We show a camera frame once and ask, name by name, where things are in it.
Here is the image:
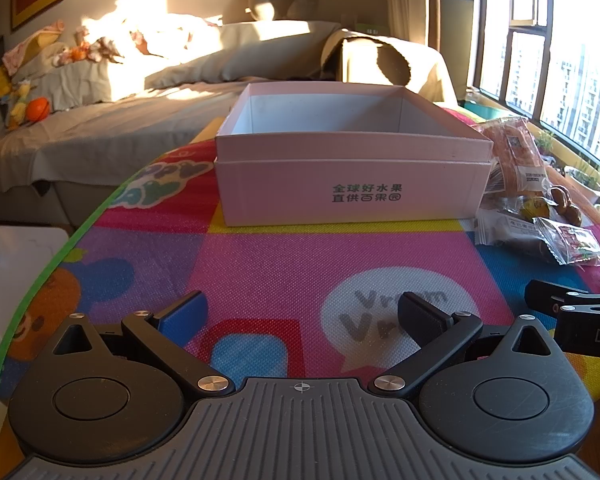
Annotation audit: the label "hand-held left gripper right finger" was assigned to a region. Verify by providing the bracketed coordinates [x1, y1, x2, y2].
[369, 291, 558, 396]

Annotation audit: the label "grey long pillow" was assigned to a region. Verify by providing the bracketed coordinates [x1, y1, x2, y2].
[145, 21, 343, 92]

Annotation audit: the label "pile of small plush toys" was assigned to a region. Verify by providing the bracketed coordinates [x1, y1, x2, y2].
[52, 26, 127, 66]

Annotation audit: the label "colourful cartoon play mat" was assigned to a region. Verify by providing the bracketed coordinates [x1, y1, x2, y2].
[0, 100, 600, 406]

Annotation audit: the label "potted green plant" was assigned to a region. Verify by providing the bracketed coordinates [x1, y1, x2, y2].
[562, 157, 600, 207]

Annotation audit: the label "orange ball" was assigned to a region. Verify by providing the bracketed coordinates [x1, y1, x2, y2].
[26, 97, 51, 122]

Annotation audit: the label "brown glossy nuts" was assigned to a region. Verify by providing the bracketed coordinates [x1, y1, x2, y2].
[549, 185, 583, 227]

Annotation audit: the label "beige curtain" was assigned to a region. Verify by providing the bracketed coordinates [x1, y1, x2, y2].
[384, 0, 476, 106]

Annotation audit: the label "brown cloth on armrest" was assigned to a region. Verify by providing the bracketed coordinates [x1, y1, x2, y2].
[322, 27, 458, 107]

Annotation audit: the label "yellow plush toy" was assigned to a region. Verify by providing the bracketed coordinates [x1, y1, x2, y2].
[0, 66, 32, 131]

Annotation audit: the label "dark snack packet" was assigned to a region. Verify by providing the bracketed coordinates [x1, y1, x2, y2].
[502, 236, 553, 262]

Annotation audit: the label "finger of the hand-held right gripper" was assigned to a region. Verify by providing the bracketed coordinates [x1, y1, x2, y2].
[524, 279, 600, 317]

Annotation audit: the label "pink cloth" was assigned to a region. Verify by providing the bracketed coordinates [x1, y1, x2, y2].
[2, 19, 65, 75]

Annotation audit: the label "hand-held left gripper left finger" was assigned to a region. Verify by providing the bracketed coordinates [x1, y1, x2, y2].
[52, 290, 237, 396]

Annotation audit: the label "white snack packet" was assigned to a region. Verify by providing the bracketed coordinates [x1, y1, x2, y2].
[474, 209, 547, 247]

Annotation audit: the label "white cardboard box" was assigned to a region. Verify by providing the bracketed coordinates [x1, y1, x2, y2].
[214, 82, 496, 228]

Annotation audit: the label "window with dark frame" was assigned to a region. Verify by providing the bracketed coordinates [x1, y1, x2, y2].
[467, 0, 600, 176]

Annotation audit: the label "beige covered sofa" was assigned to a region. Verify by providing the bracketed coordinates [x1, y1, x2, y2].
[0, 20, 461, 228]

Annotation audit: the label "clear packet with red snack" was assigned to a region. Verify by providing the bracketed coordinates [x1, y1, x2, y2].
[534, 216, 600, 267]

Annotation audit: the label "orange bread packet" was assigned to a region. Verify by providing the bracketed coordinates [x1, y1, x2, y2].
[479, 116, 552, 197]

